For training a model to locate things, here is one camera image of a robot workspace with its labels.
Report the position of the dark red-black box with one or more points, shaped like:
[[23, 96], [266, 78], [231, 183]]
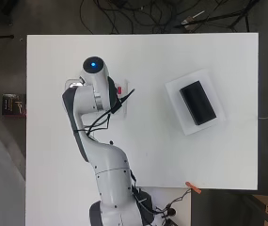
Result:
[[12, 104]]

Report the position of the black round plug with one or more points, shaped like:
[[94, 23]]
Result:
[[171, 212]]

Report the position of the black foam block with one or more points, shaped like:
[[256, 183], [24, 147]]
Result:
[[198, 103]]

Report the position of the white seven-joint robot arm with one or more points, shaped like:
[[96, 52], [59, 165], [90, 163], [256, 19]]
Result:
[[111, 169]]

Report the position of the black tripod legs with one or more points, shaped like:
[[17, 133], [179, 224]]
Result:
[[221, 15]]

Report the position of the orange clamp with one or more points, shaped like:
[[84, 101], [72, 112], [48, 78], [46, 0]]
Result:
[[193, 187]]

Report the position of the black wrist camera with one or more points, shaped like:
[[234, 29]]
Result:
[[118, 105]]

